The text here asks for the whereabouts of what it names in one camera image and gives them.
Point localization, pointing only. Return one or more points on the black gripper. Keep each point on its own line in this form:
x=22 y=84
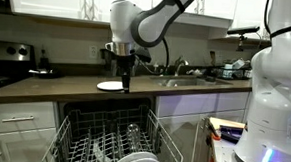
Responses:
x=126 y=65

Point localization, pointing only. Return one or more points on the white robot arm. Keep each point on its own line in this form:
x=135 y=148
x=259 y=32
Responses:
x=277 y=108

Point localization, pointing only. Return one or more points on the dishwasher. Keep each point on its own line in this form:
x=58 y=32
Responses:
x=107 y=104

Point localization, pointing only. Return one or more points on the small soap bottle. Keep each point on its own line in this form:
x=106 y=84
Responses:
x=156 y=69

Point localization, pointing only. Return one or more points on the steel faucet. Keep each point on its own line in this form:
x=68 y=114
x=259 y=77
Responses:
x=179 y=64

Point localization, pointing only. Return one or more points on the clear drinking glass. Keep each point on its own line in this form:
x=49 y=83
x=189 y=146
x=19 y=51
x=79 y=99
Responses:
x=101 y=153
x=133 y=137

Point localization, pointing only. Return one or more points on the steel kitchen sink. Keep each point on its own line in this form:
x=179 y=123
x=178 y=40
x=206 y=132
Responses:
x=189 y=81

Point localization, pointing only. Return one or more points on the black dish with white paper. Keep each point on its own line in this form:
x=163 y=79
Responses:
x=44 y=73

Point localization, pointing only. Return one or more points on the dark bottle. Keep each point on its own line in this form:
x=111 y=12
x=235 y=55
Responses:
x=44 y=60

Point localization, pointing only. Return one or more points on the black and orange screwdriver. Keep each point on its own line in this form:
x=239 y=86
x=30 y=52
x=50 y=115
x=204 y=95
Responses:
x=214 y=133

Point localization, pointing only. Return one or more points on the black dish drying rack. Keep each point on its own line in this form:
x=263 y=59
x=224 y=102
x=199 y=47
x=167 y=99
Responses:
x=231 y=72

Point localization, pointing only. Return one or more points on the yellow notepad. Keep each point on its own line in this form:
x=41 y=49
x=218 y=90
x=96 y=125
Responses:
x=226 y=122

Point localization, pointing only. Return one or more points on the black and purple tool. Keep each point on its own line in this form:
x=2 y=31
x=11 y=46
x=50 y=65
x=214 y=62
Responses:
x=233 y=133

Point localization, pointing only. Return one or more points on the grey robot mounting table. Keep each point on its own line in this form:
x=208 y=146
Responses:
x=223 y=155

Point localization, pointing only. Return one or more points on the white lower cabinet door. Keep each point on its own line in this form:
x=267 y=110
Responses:
x=22 y=146

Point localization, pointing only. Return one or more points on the black and steel stove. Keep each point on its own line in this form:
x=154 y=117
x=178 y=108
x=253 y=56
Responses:
x=7 y=52

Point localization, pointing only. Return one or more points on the white wall outlet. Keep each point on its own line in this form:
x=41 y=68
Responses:
x=93 y=51

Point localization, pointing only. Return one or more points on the black camera on stand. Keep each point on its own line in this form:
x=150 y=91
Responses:
x=243 y=30

